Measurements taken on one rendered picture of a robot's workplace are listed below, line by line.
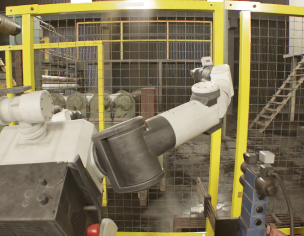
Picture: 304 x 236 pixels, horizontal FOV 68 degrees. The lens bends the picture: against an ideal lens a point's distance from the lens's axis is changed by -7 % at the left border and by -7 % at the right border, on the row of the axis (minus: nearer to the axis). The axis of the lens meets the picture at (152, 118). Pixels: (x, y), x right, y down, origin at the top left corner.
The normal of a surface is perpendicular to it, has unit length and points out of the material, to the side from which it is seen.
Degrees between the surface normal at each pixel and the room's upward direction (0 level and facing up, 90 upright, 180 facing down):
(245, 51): 90
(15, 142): 32
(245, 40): 90
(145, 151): 74
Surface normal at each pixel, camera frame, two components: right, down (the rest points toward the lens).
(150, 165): 0.52, -0.16
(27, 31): -0.02, 0.14
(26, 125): 0.05, 0.63
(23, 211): -0.07, -0.77
